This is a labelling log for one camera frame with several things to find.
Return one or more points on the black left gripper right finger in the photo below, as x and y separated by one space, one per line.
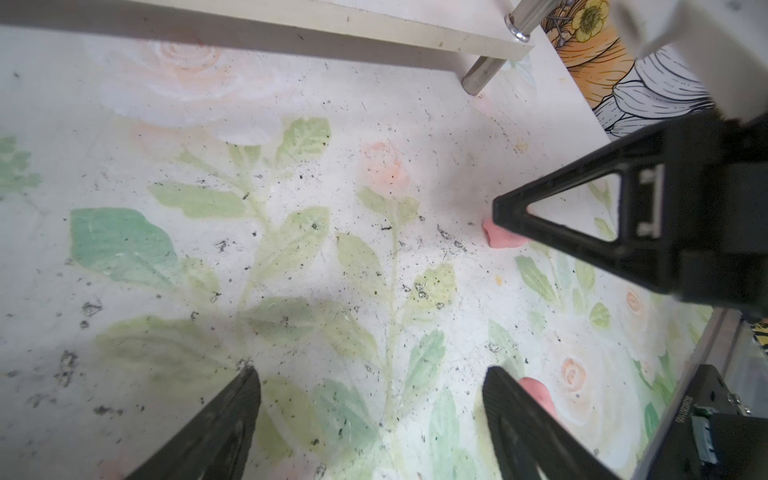
528 442

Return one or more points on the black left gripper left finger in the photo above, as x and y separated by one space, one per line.
215 444

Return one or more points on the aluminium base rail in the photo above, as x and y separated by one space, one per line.
715 348

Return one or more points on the white two-tier shelf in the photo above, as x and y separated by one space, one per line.
494 31

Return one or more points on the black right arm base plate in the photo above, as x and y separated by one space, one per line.
712 436

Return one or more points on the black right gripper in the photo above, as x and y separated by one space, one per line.
677 209

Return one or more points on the pink pig toy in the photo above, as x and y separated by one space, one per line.
539 392
500 238

